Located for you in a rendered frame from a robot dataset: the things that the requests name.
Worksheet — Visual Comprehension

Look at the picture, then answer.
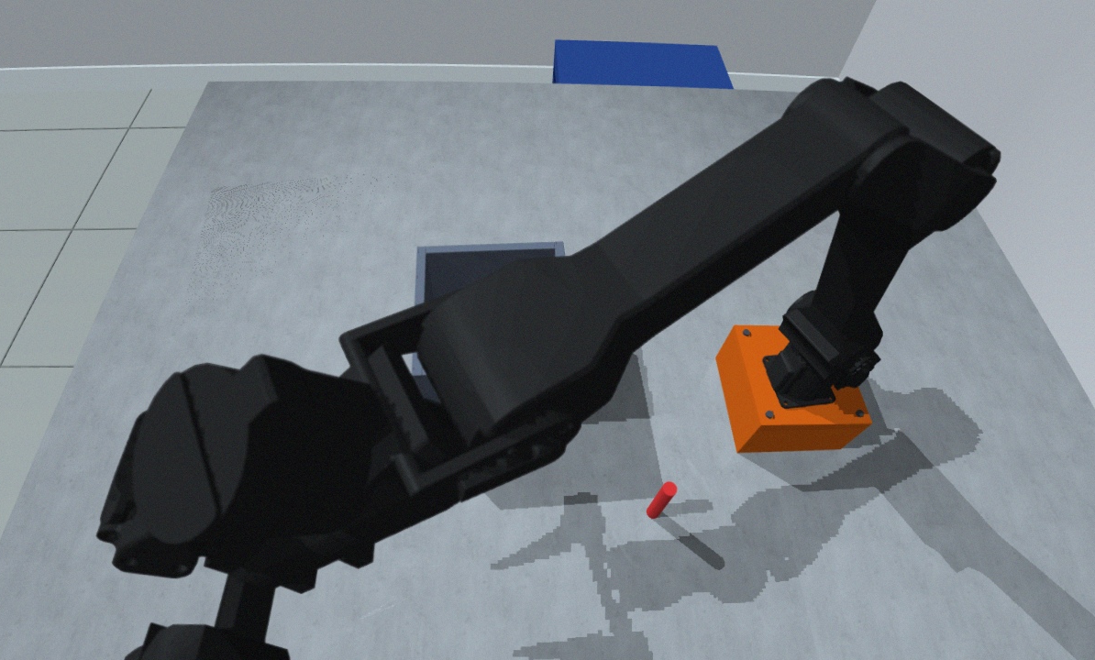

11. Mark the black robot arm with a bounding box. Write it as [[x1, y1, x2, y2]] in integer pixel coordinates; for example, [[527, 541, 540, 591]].
[[96, 76, 1001, 578]]

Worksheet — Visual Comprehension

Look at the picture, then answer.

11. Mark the dark red peg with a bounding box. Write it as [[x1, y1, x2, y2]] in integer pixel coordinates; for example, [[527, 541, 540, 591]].
[[647, 482, 678, 519]]

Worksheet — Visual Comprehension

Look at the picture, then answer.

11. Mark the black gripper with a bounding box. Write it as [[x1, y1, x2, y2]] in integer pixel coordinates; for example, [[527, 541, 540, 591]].
[[124, 533, 374, 660]]

